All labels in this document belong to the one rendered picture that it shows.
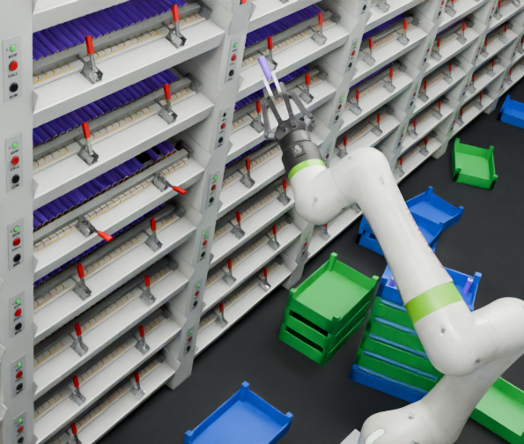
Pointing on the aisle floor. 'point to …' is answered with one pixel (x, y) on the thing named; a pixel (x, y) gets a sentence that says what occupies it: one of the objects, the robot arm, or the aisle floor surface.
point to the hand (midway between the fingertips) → (272, 86)
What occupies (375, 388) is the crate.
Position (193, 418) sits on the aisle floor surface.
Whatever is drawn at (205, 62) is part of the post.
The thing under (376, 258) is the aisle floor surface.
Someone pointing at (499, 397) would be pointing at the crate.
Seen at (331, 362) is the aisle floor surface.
